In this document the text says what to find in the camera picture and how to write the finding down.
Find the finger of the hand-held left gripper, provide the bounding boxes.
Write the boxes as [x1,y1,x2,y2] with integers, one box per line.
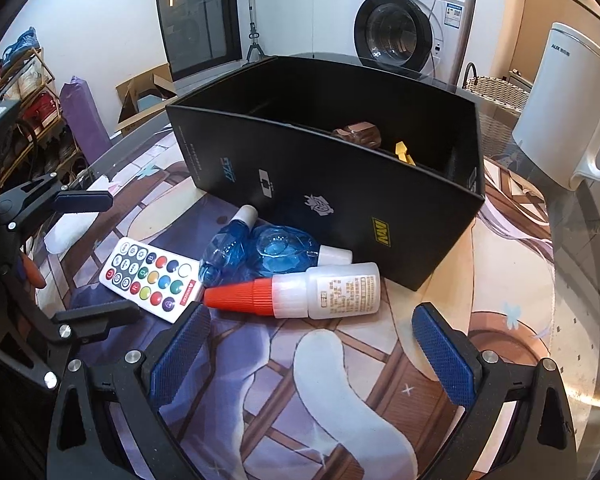
[0,180,114,231]
[54,301,143,344]

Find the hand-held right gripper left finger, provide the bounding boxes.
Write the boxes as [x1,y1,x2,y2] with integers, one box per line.
[46,301,221,480]

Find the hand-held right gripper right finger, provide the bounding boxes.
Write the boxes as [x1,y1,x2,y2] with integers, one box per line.
[411,302,578,480]

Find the white bottle with red cap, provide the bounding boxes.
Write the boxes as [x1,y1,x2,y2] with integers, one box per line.
[203,262,382,321]

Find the yellow plastic clip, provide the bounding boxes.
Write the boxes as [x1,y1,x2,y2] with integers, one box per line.
[394,141,417,167]

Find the black cardboard box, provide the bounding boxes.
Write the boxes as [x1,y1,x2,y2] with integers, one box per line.
[166,56,486,292]

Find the brown glass bottle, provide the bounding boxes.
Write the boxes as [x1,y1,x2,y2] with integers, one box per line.
[331,121,383,150]

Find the white remote control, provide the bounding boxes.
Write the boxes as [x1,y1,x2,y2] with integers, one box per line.
[99,236,204,325]

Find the red shoes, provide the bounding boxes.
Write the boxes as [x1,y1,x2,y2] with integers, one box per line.
[22,91,62,132]

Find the purple mat bag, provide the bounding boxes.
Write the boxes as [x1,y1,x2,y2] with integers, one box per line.
[60,76,112,153]

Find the wooden shoe rack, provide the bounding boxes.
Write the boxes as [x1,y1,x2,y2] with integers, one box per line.
[0,47,88,191]

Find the blue faceted bottle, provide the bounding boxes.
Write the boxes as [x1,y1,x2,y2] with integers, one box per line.
[198,205,259,289]
[250,225,354,279]

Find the printed table mat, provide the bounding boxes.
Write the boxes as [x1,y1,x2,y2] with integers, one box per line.
[25,125,556,480]

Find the blue shoes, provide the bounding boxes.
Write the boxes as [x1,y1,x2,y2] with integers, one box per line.
[0,27,39,62]

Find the brown cardboard box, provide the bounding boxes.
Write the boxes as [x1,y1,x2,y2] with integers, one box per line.
[116,62,178,138]

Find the black framed glass door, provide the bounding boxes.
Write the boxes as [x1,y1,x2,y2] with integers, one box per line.
[152,0,243,83]

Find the grey mop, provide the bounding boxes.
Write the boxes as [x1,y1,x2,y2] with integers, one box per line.
[245,0,267,63]

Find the wicker basket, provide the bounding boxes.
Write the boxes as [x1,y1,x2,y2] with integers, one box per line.
[462,62,532,112]

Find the white electric kettle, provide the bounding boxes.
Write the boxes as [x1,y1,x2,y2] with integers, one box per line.
[511,22,600,192]

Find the white counter cabinet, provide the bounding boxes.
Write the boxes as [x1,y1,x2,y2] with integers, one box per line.
[252,0,356,68]

